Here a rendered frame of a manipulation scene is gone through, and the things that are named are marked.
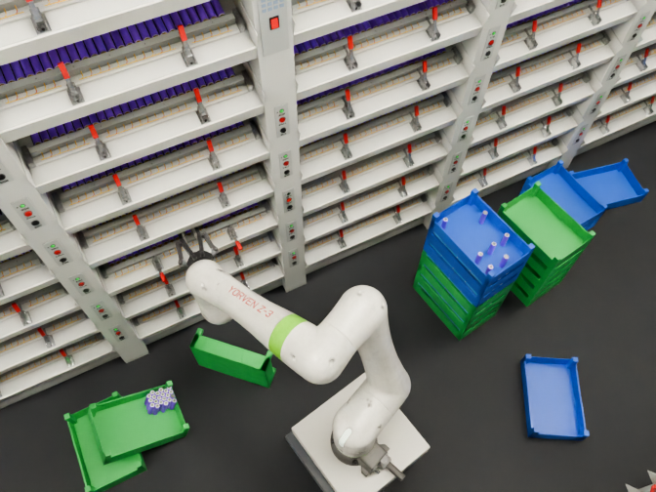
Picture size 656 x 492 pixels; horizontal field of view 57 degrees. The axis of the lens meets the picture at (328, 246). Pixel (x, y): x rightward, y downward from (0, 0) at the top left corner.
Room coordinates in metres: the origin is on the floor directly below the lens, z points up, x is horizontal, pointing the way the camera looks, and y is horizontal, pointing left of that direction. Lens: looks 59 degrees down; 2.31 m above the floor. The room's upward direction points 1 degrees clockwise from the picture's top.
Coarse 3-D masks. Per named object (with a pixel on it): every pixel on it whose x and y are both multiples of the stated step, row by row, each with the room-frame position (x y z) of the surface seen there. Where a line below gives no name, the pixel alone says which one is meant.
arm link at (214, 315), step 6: (198, 306) 0.74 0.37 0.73; (204, 306) 0.72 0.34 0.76; (210, 306) 0.72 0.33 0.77; (204, 312) 0.72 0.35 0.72; (210, 312) 0.71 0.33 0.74; (216, 312) 0.71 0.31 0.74; (222, 312) 0.72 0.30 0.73; (210, 318) 0.71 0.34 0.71; (216, 318) 0.70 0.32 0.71; (222, 318) 0.71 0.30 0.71; (228, 318) 0.71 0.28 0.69
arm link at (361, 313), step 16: (352, 288) 0.68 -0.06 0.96; (368, 288) 0.68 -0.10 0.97; (352, 304) 0.63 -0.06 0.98; (368, 304) 0.63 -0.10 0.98; (384, 304) 0.64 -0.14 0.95; (336, 320) 0.59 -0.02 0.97; (352, 320) 0.59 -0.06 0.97; (368, 320) 0.59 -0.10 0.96; (384, 320) 0.61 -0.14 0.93; (352, 336) 0.55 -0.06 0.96; (368, 336) 0.57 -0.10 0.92; (384, 336) 0.60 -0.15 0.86; (368, 352) 0.57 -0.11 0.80; (384, 352) 0.58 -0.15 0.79; (368, 368) 0.57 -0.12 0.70; (384, 368) 0.56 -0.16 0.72; (400, 368) 0.59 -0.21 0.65; (368, 384) 0.56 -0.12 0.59; (384, 384) 0.54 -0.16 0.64; (400, 384) 0.55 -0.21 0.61; (384, 400) 0.51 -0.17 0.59; (400, 400) 0.52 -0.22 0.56
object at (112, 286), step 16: (256, 208) 1.19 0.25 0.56; (272, 208) 1.17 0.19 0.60; (208, 224) 1.12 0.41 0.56; (256, 224) 1.13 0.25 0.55; (272, 224) 1.14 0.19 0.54; (176, 240) 1.06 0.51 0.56; (224, 240) 1.07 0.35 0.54; (240, 240) 1.08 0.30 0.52; (176, 256) 1.00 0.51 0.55; (144, 272) 0.94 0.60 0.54; (112, 288) 0.88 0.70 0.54; (128, 288) 0.90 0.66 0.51
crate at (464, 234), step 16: (448, 208) 1.22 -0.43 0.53; (464, 208) 1.25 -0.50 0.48; (480, 208) 1.25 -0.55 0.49; (432, 224) 1.16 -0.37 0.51; (448, 224) 1.18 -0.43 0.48; (464, 224) 1.19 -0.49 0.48; (496, 224) 1.18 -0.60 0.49; (448, 240) 1.10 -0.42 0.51; (464, 240) 1.12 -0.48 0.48; (480, 240) 1.12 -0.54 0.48; (496, 240) 1.12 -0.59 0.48; (512, 240) 1.11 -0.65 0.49; (464, 256) 1.03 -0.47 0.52; (496, 256) 1.05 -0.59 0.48; (512, 256) 1.05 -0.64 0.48; (528, 256) 1.04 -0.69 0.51; (480, 272) 0.97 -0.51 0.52; (496, 272) 0.99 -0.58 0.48
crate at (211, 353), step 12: (192, 348) 0.81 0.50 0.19; (204, 348) 0.81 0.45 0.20; (216, 348) 0.81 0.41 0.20; (228, 348) 0.81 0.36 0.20; (240, 348) 0.81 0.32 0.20; (204, 360) 0.81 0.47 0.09; (216, 360) 0.79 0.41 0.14; (228, 360) 0.77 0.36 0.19; (240, 360) 0.77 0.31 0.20; (252, 360) 0.77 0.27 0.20; (264, 360) 0.77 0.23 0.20; (228, 372) 0.78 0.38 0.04; (240, 372) 0.76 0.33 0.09; (252, 372) 0.74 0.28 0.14; (264, 372) 0.73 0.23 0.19; (264, 384) 0.73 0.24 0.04
